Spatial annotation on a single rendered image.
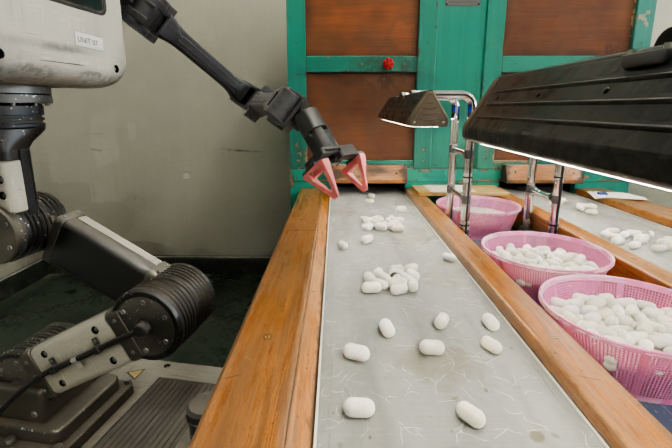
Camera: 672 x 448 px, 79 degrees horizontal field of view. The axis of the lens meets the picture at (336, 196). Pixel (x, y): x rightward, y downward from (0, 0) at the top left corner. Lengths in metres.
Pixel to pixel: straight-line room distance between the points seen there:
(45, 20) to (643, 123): 0.75
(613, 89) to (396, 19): 1.41
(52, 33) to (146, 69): 2.03
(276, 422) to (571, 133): 0.38
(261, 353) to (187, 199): 2.27
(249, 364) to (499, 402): 0.30
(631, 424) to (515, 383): 0.12
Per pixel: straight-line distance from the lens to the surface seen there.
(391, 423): 0.52
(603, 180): 1.96
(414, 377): 0.58
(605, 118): 0.29
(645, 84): 0.29
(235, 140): 2.64
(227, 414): 0.50
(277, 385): 0.52
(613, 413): 0.56
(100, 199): 3.04
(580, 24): 1.89
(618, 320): 0.83
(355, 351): 0.59
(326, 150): 0.83
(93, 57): 0.85
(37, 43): 0.77
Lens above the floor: 1.08
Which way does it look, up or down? 12 degrees down
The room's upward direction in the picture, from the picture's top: straight up
